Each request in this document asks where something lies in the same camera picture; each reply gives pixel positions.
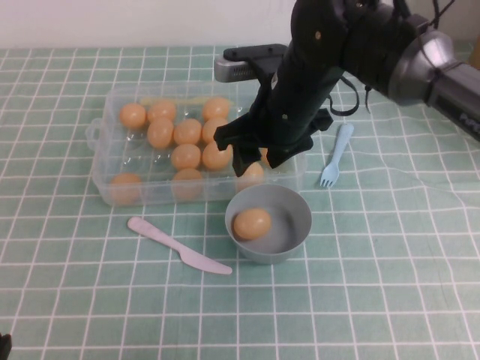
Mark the black cloth-covered right gripper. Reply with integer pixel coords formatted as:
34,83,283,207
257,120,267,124
213,46,342,179

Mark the clear plastic egg box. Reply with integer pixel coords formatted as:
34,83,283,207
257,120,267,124
85,84,309,208

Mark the light blue plastic fork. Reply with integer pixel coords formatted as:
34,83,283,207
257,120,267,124
319,123,355,188

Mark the grey-blue plastic bowl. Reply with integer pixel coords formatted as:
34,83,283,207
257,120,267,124
224,183,313,266

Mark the yellow plastic utensil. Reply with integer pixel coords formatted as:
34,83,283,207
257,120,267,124
139,96,211,107

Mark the pink plastic knife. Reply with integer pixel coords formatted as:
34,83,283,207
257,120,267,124
127,217,233,277

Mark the green checked tablecloth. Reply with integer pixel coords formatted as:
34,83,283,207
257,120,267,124
0,41,480,360

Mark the brown rounded object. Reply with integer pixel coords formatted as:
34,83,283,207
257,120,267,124
468,39,480,71

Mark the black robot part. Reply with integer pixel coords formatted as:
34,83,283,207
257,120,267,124
0,331,13,360

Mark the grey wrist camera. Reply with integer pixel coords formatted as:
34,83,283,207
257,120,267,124
214,43,289,84

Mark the black cable loop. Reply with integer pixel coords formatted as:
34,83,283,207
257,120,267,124
325,73,362,118

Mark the thin black cable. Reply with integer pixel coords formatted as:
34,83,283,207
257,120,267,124
389,0,453,42

